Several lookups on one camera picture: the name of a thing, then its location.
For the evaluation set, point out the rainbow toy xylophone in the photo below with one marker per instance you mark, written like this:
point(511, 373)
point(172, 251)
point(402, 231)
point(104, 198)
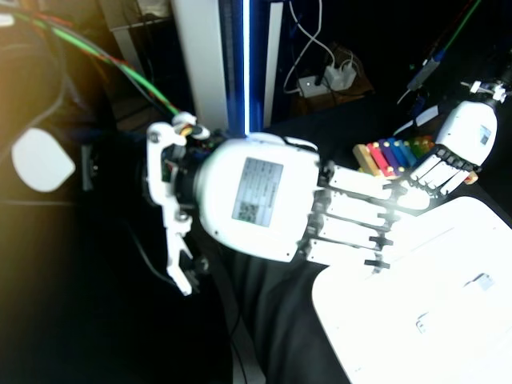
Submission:
point(384, 158)

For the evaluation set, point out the white tray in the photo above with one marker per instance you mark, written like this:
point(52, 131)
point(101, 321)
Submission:
point(440, 300)

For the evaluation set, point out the white power strip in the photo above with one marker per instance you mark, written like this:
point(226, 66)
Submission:
point(310, 86)

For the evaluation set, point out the black table cloth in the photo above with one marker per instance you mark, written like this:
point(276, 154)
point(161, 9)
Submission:
point(280, 320)

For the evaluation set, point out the brown cardboard box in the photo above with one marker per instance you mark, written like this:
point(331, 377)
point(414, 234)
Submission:
point(352, 96)

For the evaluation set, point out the white column with blue light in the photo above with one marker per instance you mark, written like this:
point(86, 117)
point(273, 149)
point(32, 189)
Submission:
point(208, 60)

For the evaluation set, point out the white charger plug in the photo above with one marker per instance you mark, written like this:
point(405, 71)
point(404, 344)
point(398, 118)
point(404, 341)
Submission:
point(340, 74)

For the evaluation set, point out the white USB adapter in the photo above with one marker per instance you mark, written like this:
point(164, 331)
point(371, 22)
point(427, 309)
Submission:
point(422, 74)

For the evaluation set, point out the white shelf frame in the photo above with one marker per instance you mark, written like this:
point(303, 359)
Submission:
point(128, 44)

